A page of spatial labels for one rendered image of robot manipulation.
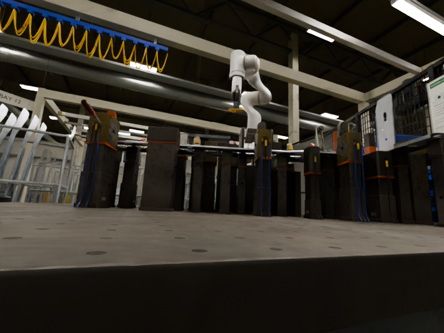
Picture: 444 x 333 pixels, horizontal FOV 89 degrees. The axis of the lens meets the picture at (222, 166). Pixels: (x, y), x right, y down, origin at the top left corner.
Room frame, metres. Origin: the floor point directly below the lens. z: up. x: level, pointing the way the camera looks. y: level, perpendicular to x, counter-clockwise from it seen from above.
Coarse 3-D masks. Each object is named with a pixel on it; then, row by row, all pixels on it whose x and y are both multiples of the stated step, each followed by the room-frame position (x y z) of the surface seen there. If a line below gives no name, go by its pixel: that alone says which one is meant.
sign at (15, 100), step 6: (48, 60) 8.54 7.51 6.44; (0, 90) 7.56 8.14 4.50; (0, 96) 7.59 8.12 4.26; (6, 96) 7.72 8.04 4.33; (12, 96) 7.85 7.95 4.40; (18, 96) 8.00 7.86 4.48; (6, 102) 7.75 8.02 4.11; (12, 102) 7.88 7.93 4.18; (18, 102) 8.03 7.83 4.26; (24, 102) 8.17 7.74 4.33; (30, 102) 8.31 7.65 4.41; (30, 108) 8.34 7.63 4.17
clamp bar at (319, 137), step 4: (316, 128) 1.25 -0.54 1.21; (320, 128) 1.22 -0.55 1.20; (316, 132) 1.25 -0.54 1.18; (320, 132) 1.25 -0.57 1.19; (316, 136) 1.25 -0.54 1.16; (320, 136) 1.25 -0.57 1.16; (316, 140) 1.25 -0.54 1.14; (320, 140) 1.25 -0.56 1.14; (316, 144) 1.25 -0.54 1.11; (320, 144) 1.24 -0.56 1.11; (320, 148) 1.24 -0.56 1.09
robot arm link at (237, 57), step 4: (232, 52) 1.11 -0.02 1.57; (236, 52) 1.09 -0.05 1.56; (240, 52) 1.09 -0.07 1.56; (232, 56) 1.11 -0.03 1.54; (236, 56) 1.09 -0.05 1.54; (240, 56) 1.09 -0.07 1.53; (244, 56) 1.08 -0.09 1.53; (232, 60) 1.10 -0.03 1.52; (236, 60) 1.09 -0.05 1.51; (240, 60) 1.08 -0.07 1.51; (232, 64) 1.10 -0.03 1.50; (236, 64) 1.09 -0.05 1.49; (240, 64) 1.09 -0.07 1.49; (244, 64) 1.09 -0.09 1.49; (232, 68) 1.10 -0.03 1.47; (236, 68) 1.09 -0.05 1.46; (240, 68) 1.09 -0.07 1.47; (244, 68) 1.10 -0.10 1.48; (244, 72) 1.12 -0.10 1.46
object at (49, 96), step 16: (48, 96) 5.40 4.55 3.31; (64, 96) 5.53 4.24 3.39; (80, 96) 5.66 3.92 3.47; (128, 112) 6.11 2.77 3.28; (144, 112) 6.27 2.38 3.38; (160, 112) 6.44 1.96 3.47; (208, 128) 7.08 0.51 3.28; (224, 128) 7.22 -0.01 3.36; (240, 128) 7.45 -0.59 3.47; (80, 144) 10.10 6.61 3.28
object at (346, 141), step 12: (348, 132) 0.85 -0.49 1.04; (336, 144) 0.93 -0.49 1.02; (348, 144) 0.85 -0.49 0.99; (360, 144) 0.84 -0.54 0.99; (348, 156) 0.85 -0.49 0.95; (360, 156) 0.85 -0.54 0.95; (348, 168) 0.86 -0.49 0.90; (360, 168) 0.86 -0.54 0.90; (348, 180) 0.86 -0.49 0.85; (360, 180) 0.84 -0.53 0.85; (348, 192) 0.86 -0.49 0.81; (360, 192) 0.84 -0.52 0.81; (348, 204) 0.87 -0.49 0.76; (360, 204) 0.85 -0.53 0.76; (348, 216) 0.87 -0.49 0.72; (360, 216) 0.85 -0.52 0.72
